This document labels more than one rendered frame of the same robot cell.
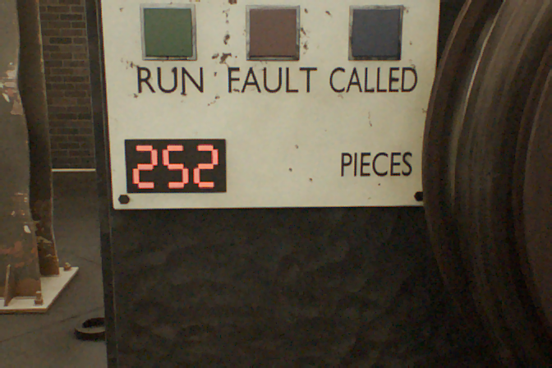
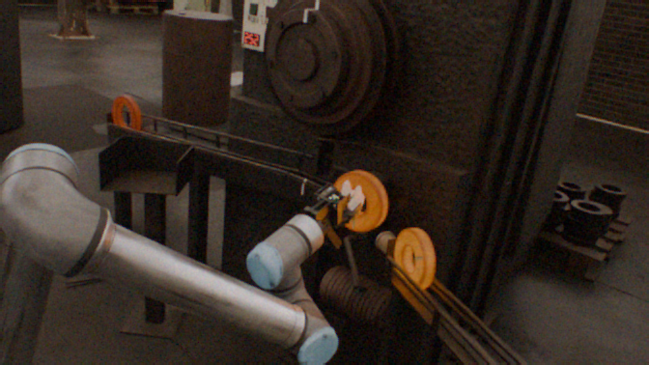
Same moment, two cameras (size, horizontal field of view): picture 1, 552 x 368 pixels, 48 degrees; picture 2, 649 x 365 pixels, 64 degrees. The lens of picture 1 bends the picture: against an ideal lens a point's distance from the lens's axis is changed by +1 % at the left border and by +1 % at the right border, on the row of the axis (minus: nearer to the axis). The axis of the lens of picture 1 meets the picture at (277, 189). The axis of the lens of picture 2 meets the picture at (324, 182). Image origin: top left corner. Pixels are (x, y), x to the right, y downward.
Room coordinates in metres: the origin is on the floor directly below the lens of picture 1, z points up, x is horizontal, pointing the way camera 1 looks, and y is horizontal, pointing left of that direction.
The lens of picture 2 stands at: (-0.85, -1.38, 1.37)
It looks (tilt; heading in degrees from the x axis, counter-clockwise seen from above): 22 degrees down; 38
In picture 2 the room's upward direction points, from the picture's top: 8 degrees clockwise
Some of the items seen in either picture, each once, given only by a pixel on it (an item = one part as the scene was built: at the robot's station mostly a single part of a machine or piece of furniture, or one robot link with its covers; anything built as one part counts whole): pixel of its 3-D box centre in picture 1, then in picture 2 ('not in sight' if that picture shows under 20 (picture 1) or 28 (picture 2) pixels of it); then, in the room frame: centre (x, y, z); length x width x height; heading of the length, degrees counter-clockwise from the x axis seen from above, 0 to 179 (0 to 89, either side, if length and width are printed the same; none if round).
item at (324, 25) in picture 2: not in sight; (305, 59); (0.32, -0.35, 1.11); 0.28 x 0.06 x 0.28; 93
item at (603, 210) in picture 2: not in sight; (522, 190); (2.39, -0.45, 0.22); 1.20 x 0.81 x 0.44; 91
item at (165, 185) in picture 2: not in sight; (149, 239); (0.11, 0.14, 0.36); 0.26 x 0.20 x 0.72; 128
